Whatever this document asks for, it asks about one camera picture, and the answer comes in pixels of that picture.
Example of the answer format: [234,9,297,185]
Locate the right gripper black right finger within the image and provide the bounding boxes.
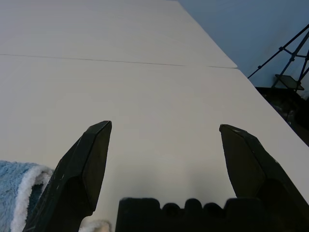
[218,123,309,232]

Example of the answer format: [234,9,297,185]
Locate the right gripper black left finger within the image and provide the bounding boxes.
[23,120,113,232]

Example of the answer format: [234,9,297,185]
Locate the blue fluffy rag white trim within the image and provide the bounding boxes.
[0,159,113,232]

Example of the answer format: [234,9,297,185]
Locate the black camera tripod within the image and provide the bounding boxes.
[247,23,309,92]

